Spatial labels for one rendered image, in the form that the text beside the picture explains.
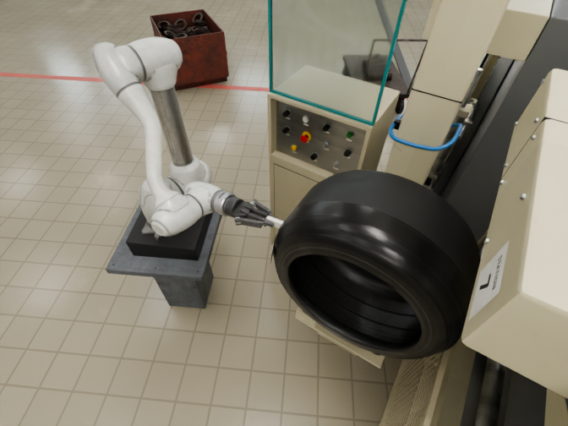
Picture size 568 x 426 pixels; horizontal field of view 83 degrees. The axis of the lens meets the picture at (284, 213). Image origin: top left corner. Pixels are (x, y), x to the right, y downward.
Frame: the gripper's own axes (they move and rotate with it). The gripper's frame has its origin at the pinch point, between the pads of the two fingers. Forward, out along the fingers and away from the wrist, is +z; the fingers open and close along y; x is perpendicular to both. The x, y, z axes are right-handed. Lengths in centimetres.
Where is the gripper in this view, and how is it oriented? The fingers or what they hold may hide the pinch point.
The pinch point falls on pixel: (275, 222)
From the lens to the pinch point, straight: 111.0
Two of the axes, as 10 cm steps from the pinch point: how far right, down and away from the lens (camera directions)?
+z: 8.4, 3.0, -4.5
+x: 1.1, 7.1, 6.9
